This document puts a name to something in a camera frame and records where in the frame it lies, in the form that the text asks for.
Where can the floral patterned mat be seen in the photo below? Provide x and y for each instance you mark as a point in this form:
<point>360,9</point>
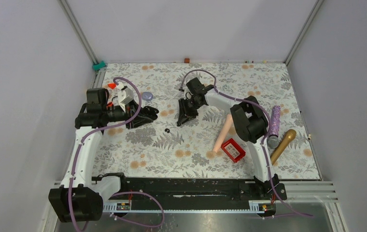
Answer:
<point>186,151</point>

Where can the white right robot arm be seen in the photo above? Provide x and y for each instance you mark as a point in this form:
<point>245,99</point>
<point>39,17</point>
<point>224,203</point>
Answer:
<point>249,120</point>

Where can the black earbud charging case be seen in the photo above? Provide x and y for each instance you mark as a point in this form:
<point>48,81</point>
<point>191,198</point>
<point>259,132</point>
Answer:
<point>150,112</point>

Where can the teal curved block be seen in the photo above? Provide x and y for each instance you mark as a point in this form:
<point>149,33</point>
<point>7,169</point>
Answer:
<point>97,67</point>

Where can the aluminium frame rail right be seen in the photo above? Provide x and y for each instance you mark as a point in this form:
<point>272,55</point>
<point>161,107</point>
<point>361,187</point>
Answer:
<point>308,22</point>

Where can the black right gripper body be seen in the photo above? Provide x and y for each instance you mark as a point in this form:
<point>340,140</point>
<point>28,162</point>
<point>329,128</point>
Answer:
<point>189,107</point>

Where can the purple glitter microphone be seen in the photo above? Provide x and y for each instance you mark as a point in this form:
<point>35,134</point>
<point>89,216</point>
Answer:
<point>273,138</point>

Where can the white slotted cable duct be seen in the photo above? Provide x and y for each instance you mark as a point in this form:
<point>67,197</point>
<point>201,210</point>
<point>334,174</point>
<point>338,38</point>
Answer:
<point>260,208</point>

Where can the red plastic bin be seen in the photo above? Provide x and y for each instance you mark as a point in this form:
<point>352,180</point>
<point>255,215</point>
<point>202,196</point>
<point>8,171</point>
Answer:
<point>233,150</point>

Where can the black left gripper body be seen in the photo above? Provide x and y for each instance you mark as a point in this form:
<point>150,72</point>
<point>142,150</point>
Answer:
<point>116,113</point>

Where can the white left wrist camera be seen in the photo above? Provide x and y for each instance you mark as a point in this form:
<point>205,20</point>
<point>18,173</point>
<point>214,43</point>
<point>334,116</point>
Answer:
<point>124,95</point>

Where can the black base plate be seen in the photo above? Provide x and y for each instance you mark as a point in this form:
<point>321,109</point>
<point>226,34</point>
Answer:
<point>192,191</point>

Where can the aluminium frame rail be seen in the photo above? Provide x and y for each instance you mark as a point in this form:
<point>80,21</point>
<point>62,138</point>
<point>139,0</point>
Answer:
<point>308,22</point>
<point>71,17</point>

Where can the lavender earbud charging case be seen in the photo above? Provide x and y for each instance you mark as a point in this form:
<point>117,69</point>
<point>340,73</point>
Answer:
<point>147,96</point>

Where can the gold microphone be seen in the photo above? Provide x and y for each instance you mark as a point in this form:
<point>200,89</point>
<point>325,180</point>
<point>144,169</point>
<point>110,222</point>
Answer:
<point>289,136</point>

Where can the aluminium frame rail left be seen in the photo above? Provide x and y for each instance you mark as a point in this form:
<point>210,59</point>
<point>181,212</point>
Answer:
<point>71,17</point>

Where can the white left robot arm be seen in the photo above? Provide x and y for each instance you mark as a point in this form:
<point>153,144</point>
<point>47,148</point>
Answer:
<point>77,198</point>

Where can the pink cylindrical tube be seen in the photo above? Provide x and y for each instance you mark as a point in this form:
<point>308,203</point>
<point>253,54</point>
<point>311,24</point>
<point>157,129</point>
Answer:
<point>223,133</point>

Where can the red wedge block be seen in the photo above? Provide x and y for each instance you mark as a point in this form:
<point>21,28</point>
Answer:
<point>112,85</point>

